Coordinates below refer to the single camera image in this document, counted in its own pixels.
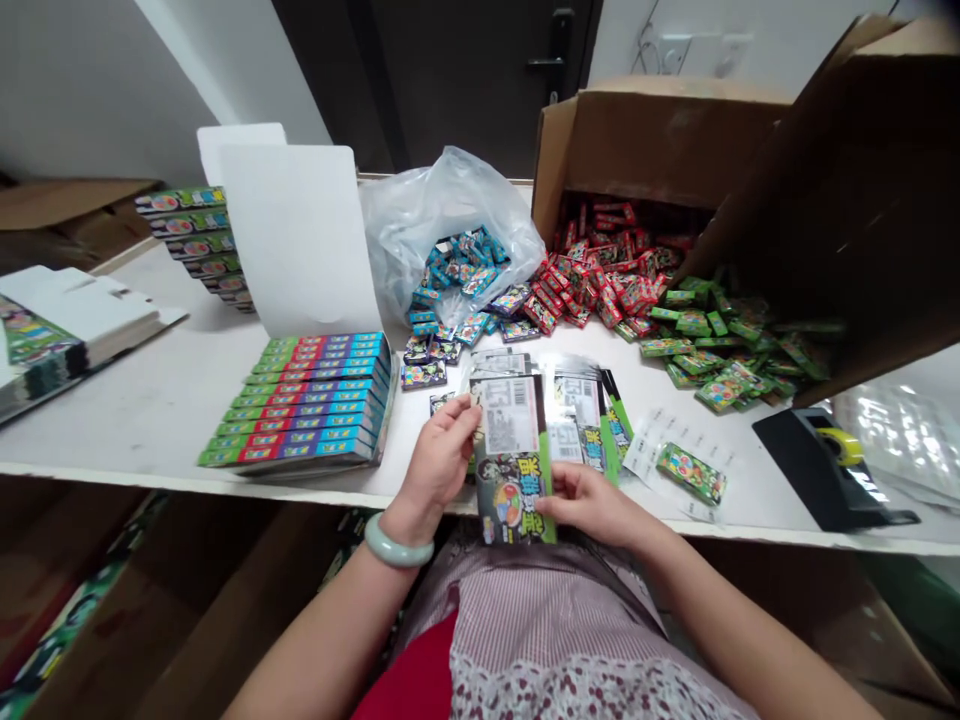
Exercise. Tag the person's left hand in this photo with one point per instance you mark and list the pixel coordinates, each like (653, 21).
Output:
(439, 465)

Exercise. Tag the person's right hand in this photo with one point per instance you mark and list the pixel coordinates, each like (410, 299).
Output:
(600, 506)

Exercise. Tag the green printed candy sleeve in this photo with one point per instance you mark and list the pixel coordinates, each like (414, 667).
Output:
(514, 450)

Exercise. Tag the clear printed film sheet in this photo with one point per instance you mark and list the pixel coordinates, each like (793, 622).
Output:
(660, 442)

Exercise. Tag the wrapped green candy packet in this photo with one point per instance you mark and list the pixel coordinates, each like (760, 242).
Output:
(691, 472)

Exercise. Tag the pile of flat printed sleeves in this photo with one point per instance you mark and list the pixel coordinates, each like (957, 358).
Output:
(581, 409)

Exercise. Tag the pile of purple candy boxes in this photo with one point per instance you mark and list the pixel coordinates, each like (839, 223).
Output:
(439, 352)

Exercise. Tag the person's body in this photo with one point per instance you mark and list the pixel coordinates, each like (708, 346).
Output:
(555, 645)

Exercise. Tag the open display box of candy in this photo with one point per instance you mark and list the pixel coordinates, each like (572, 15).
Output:
(307, 397)

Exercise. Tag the pile of green candy boxes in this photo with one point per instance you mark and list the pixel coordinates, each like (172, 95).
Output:
(724, 352)

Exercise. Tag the pile of blue candy boxes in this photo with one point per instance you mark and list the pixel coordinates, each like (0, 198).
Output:
(461, 266)

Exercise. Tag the black tape dispenser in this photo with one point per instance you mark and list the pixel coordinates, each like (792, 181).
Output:
(814, 472)

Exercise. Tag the pile of red candy boxes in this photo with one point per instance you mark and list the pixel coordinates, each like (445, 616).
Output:
(607, 274)

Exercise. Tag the yellowish tape roll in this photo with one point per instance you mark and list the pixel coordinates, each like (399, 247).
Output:
(841, 444)

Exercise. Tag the clear plastic bag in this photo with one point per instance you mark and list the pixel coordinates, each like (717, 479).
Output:
(420, 210)

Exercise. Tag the pile of clear plastic sheets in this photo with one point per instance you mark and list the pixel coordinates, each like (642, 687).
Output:
(907, 442)

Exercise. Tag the stack of filled display boxes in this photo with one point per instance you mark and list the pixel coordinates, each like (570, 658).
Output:
(199, 244)

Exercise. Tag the brown cartons under table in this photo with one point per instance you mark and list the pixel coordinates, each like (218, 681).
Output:
(127, 600)

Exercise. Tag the dark door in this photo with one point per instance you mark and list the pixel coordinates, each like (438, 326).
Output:
(442, 82)

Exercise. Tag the large brown cardboard box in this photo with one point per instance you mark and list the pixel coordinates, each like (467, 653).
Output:
(847, 195)

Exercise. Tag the stack of unfolded white cartons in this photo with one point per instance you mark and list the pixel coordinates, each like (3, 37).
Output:
(52, 330)

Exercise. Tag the flat brown cardboard box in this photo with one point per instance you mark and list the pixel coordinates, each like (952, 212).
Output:
(67, 217)

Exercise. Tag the white wall socket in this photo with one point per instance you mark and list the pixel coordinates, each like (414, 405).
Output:
(701, 52)

